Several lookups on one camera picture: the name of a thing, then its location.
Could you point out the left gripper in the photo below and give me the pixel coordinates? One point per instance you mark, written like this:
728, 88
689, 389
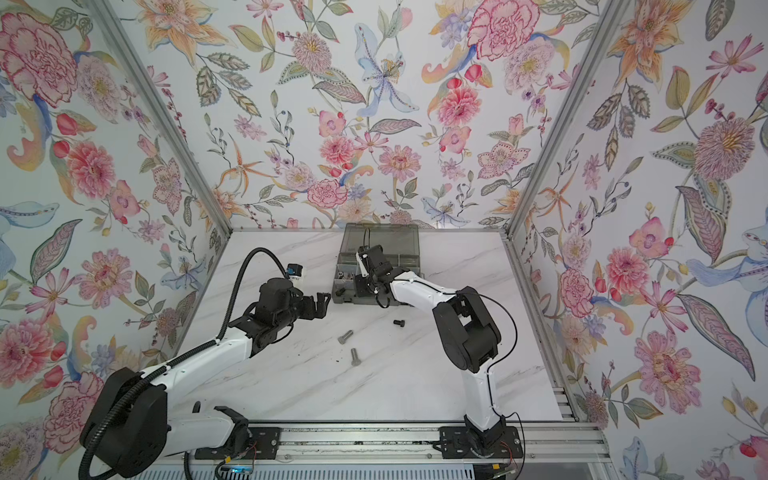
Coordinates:
311, 311

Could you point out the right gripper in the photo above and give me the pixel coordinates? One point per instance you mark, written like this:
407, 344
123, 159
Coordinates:
361, 292

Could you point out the silver hex bolt long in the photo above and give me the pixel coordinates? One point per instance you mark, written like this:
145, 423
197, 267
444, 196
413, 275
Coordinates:
356, 361

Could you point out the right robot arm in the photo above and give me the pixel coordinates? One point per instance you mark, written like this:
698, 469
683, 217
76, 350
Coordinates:
467, 331

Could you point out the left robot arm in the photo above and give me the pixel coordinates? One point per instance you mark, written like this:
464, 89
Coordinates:
132, 424

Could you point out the grey plastic organizer box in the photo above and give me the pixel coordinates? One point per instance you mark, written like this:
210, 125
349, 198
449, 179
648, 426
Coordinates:
400, 244

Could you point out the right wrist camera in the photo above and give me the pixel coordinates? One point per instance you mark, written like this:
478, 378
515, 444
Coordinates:
361, 258

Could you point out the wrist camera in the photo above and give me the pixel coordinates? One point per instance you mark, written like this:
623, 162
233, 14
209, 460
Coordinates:
294, 272
361, 258

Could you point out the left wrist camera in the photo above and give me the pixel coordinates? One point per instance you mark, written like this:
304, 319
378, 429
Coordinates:
294, 272

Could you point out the aluminium mounting rail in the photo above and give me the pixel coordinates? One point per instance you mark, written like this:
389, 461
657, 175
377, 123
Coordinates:
408, 442

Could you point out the left aluminium corner post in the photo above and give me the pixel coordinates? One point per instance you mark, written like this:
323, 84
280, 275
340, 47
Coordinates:
116, 37

